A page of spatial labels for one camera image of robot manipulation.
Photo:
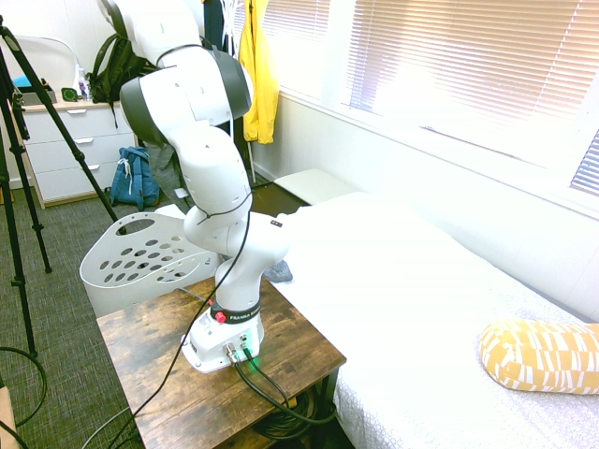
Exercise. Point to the grey clothing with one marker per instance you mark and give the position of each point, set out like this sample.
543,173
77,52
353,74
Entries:
282,272

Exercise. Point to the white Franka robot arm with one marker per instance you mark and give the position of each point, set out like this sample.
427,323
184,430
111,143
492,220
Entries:
210,178

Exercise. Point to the white perforated laundry basket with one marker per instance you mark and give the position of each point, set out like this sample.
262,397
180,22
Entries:
117,299

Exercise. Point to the white bed blanket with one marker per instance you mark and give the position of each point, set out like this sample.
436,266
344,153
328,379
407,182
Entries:
398,304

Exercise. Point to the grey hanging garment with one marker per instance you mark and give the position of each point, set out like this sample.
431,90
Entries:
166,173

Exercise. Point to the yellow jacket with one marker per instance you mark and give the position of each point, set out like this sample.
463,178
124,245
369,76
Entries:
257,70

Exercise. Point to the blue backpack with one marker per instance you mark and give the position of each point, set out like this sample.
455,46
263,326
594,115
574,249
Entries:
138,182

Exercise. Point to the white window blind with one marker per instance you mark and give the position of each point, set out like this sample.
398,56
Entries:
588,163
468,61
295,37

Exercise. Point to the rustic wooden side table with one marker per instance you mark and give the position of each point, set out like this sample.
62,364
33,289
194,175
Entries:
131,337

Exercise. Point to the black backpack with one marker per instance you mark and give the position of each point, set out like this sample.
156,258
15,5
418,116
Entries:
117,70

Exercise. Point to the white drawer dresser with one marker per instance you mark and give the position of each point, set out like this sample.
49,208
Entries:
70,154

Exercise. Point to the white bottle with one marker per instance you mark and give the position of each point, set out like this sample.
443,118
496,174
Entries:
82,77

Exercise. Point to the green round item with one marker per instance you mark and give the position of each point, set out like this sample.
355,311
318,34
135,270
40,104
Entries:
70,95

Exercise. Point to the yellow white patterned pillow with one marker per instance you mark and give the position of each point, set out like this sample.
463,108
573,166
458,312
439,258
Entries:
538,355

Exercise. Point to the grey box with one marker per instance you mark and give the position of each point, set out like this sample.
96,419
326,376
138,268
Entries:
39,96

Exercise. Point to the brown cardboard piece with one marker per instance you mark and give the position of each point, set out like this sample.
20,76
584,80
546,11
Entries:
5,416

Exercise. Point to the black camera tripod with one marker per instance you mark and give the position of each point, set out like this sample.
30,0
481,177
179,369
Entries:
61,125

